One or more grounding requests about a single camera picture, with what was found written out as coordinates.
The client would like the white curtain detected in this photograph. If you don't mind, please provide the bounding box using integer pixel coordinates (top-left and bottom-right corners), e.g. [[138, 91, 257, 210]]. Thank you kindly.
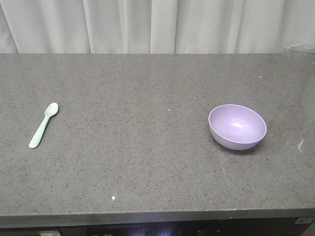
[[0, 0, 315, 54]]

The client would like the black built-in dishwasher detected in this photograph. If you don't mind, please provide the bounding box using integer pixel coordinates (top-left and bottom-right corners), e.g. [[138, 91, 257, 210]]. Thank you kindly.
[[0, 229, 62, 236]]

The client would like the purple plastic bowl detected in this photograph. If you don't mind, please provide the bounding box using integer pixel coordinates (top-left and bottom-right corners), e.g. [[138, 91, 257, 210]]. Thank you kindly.
[[208, 104, 267, 150]]

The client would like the black built-in sterilizer cabinet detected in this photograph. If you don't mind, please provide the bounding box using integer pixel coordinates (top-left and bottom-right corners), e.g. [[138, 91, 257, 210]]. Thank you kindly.
[[58, 217, 315, 236]]

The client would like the pale green plastic spoon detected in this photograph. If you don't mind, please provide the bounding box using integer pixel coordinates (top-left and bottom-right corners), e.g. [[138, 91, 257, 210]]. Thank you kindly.
[[29, 102, 59, 148]]

